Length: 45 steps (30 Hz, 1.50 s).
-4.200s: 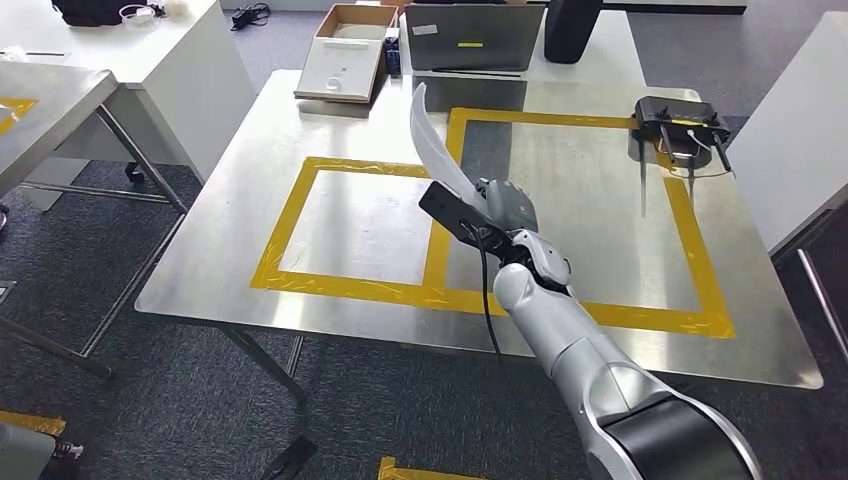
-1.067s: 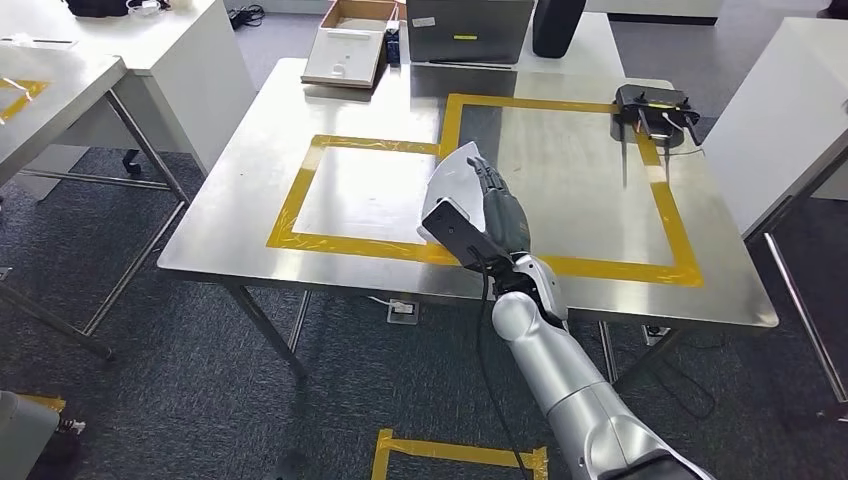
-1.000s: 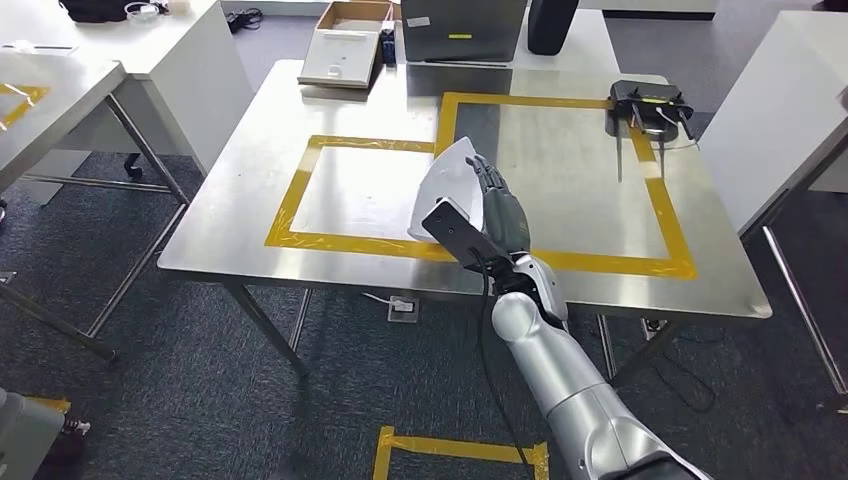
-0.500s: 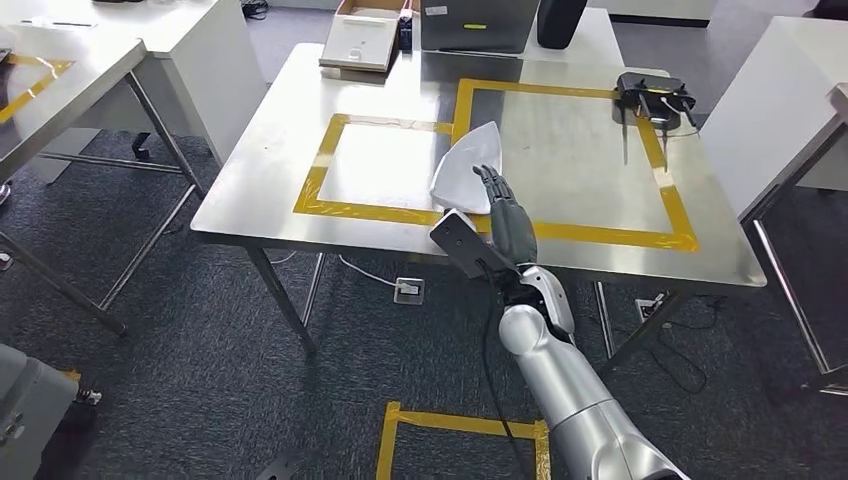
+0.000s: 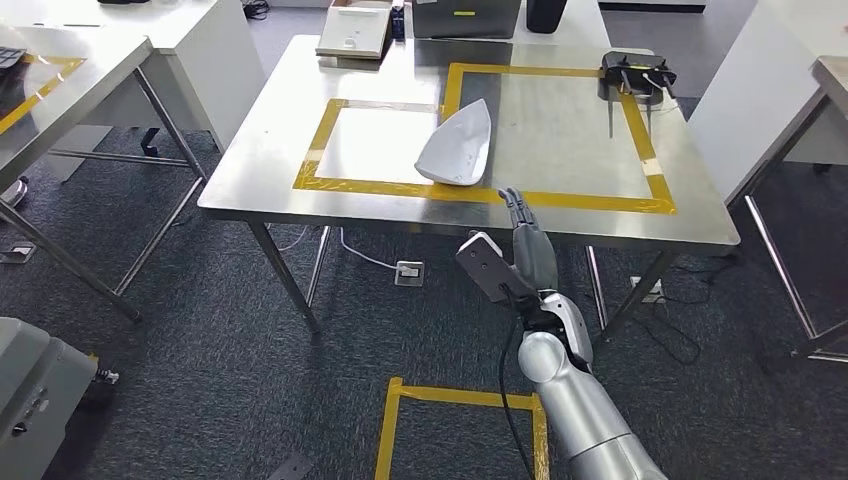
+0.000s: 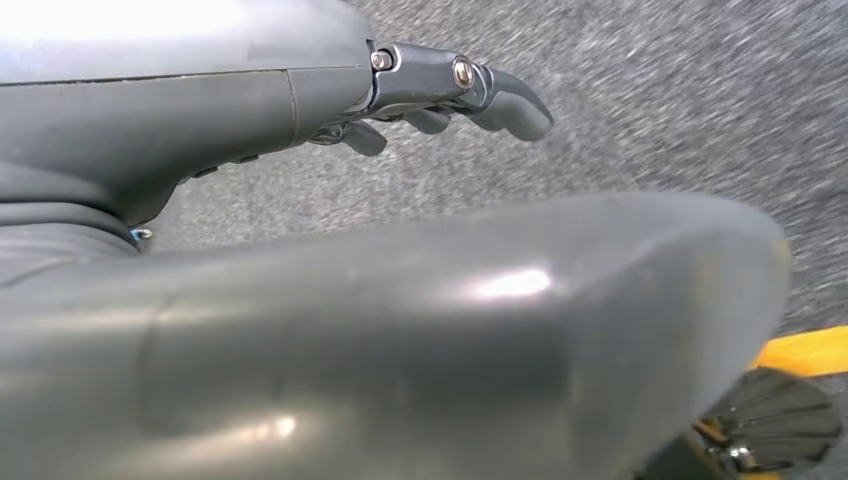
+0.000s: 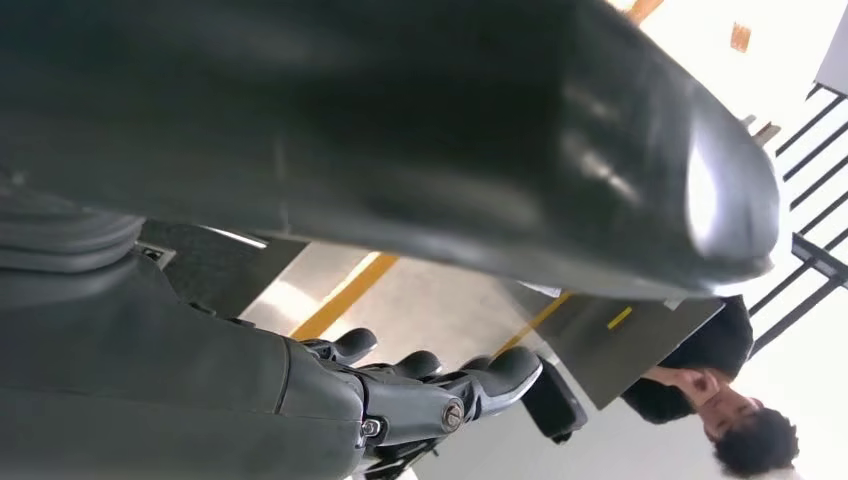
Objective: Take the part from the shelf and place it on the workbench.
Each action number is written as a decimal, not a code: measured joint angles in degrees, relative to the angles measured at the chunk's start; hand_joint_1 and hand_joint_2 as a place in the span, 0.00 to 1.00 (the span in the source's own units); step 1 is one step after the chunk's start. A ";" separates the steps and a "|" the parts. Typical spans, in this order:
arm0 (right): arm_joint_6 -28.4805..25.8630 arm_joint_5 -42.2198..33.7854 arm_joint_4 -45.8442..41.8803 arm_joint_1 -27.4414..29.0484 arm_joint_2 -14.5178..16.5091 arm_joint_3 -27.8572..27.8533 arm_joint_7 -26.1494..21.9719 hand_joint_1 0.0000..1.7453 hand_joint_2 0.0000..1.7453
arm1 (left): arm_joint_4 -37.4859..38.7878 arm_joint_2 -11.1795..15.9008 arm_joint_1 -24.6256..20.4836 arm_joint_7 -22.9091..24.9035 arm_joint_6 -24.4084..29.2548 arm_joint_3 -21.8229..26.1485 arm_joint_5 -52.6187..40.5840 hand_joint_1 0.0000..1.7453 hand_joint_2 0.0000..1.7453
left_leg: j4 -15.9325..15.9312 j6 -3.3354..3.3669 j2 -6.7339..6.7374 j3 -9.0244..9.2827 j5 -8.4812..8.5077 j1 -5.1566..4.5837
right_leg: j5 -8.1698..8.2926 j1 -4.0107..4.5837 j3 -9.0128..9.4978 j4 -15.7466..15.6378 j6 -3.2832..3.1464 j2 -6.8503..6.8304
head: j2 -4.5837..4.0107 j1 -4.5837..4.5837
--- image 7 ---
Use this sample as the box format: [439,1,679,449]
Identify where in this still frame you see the yellow tape frame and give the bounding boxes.
[290,252,574,359]

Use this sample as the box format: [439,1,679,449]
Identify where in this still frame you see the person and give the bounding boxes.
[621,294,802,480]

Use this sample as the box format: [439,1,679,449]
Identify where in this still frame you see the black metal railing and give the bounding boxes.
[748,82,848,359]

